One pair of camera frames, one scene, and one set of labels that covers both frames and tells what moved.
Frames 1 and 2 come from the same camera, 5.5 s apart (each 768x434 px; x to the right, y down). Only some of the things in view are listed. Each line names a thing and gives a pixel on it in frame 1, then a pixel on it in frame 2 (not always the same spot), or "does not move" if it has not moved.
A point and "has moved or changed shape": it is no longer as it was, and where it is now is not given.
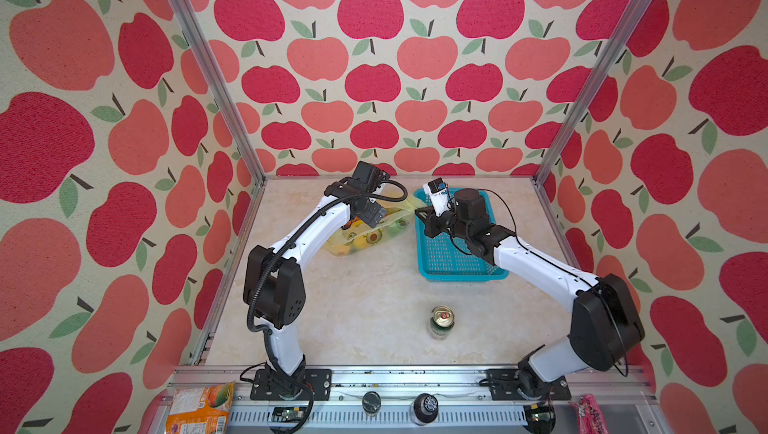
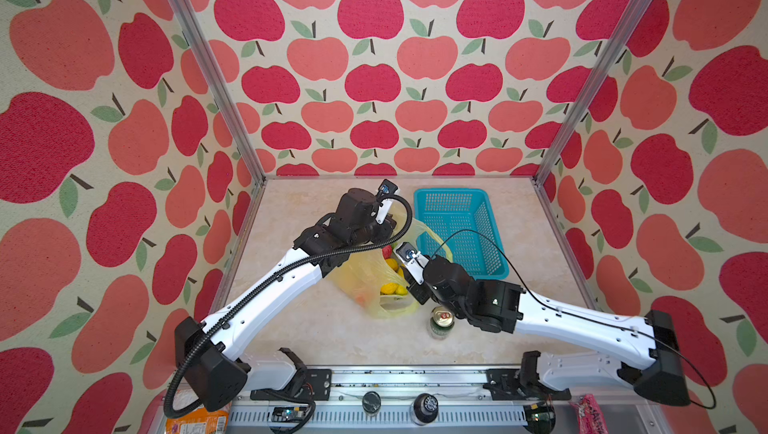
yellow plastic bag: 356,235 has moved or changed shape
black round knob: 424,409 does not move
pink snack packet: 590,418 does not move
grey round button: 371,401 does not move
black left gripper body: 371,214 -> 373,231
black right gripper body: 453,228 -> 439,259
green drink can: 441,322 does not move
